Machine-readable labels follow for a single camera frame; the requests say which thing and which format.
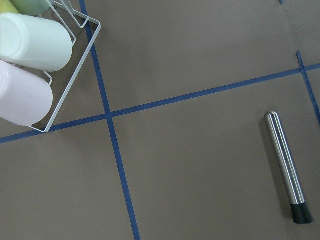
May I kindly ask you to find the steel muddler black tip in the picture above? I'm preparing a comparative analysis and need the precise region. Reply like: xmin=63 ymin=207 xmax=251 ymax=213
xmin=264 ymin=111 xmax=314 ymax=225

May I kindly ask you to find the pink plastic cup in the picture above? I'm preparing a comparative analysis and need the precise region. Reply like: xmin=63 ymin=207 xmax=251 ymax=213
xmin=0 ymin=60 xmax=53 ymax=126

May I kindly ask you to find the white plastic cup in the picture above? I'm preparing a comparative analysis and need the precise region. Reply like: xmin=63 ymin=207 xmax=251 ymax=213
xmin=0 ymin=13 xmax=73 ymax=72

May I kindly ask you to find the green plastic cup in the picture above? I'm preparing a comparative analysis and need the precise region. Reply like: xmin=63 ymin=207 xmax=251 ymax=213
xmin=11 ymin=0 xmax=53 ymax=16

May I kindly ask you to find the yellow plastic cup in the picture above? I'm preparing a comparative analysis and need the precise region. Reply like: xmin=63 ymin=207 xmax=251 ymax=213
xmin=0 ymin=0 xmax=19 ymax=14

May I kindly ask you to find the white wire cup rack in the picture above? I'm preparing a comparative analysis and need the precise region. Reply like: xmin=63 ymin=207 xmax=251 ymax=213
xmin=29 ymin=0 xmax=102 ymax=133

